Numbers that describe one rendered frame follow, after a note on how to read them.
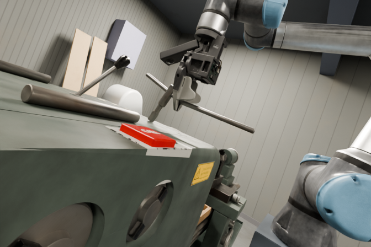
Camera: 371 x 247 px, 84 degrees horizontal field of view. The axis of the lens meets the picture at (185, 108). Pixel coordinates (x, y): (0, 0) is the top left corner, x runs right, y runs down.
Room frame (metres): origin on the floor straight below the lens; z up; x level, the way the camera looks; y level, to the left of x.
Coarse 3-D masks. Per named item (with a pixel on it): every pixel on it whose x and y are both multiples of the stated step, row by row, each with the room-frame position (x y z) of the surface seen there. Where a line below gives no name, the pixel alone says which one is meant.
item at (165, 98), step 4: (168, 88) 0.55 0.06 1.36; (172, 88) 0.54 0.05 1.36; (168, 92) 0.54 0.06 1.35; (172, 92) 0.54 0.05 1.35; (164, 96) 0.55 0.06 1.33; (168, 96) 0.54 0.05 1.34; (160, 100) 0.55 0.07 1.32; (164, 100) 0.55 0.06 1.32; (168, 100) 0.55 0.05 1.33; (160, 104) 0.55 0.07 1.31; (164, 104) 0.55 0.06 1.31; (156, 108) 0.56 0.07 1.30; (160, 108) 0.55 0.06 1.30; (152, 112) 0.56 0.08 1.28; (156, 112) 0.56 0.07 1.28; (152, 116) 0.56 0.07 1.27; (156, 116) 0.56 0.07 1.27; (152, 120) 0.56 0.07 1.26
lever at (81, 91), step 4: (112, 68) 0.56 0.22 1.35; (116, 68) 0.57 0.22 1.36; (104, 72) 0.55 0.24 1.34; (108, 72) 0.55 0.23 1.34; (112, 72) 0.56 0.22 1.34; (100, 76) 0.55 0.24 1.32; (104, 76) 0.55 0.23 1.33; (96, 80) 0.54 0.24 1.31; (100, 80) 0.55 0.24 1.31; (88, 84) 0.53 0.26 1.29; (92, 84) 0.54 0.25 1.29; (84, 88) 0.53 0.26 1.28; (88, 88) 0.53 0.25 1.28; (80, 92) 0.52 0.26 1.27; (84, 92) 0.53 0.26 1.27; (80, 96) 0.52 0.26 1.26
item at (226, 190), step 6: (216, 186) 1.23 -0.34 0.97; (222, 186) 1.28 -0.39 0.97; (228, 186) 1.32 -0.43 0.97; (210, 192) 1.19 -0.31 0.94; (216, 192) 1.18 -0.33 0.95; (222, 192) 1.16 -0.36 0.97; (228, 192) 1.20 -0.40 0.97; (234, 192) 1.25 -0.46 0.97; (222, 198) 1.16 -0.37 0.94; (228, 198) 1.14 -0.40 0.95
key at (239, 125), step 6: (150, 78) 0.58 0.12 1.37; (156, 84) 0.57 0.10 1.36; (162, 84) 0.56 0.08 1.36; (180, 102) 0.53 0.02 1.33; (186, 102) 0.52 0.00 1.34; (192, 108) 0.51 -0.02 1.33; (198, 108) 0.50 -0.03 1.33; (210, 114) 0.49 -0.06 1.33; (216, 114) 0.48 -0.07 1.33; (222, 120) 0.47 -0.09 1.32; (228, 120) 0.47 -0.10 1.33; (240, 126) 0.45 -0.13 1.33; (246, 126) 0.45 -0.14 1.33; (252, 132) 0.44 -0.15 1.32
